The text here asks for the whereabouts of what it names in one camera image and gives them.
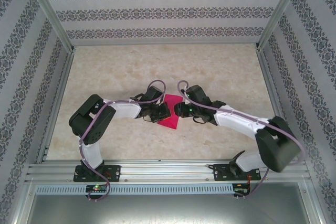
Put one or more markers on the magenta cloth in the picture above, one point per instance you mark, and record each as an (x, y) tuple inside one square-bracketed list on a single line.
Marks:
[(170, 124)]

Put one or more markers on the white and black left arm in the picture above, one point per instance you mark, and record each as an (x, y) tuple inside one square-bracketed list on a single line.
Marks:
[(92, 121)]

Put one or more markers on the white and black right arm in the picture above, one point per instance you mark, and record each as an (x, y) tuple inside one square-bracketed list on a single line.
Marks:
[(278, 148)]

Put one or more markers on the grey metal sheet panel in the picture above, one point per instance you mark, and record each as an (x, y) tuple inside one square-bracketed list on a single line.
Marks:
[(168, 211)]

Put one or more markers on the small controller circuit board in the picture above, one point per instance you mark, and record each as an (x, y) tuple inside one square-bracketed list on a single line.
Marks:
[(97, 188), (242, 191)]

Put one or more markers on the wide aluminium extrusion rail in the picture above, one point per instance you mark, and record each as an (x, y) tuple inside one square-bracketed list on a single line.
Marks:
[(168, 171)]

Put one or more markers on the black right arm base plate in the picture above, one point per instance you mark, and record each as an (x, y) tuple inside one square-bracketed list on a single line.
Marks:
[(220, 172)]

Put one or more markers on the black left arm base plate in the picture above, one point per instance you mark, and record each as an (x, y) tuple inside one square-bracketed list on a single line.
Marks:
[(114, 173)]

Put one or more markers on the aluminium frame rail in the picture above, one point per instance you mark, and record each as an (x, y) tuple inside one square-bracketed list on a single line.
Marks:
[(55, 106), (274, 98)]

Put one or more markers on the aluminium frame post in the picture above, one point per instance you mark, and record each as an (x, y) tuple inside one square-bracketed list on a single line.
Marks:
[(50, 11), (283, 11)]

